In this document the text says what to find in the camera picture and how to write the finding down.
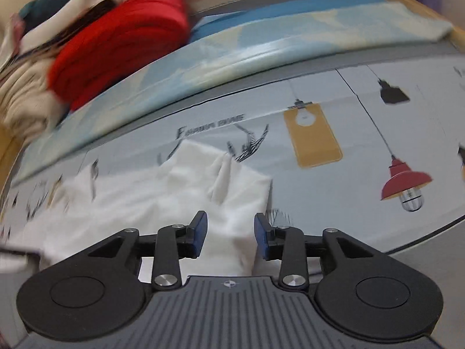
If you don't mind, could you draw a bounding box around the white long-sleeve shirt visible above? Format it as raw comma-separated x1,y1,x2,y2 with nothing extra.
9,141,271,277

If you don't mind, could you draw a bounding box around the dark clothes pile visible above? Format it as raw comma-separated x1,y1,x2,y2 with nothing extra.
1,0,103,58

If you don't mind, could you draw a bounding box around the grey printed bed sheet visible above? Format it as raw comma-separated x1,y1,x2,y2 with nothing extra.
0,0,465,349

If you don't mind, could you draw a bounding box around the beige folded blanket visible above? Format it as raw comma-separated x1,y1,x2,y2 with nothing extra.
1,50,68,143

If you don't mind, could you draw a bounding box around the red folded blanket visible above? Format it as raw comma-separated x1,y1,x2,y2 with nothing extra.
48,0,190,111

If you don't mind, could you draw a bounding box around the light blue patterned quilt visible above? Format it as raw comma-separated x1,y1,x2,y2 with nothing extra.
15,2,453,181

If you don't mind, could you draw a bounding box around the wooden bed frame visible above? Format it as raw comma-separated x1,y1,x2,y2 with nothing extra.
387,0,465,54

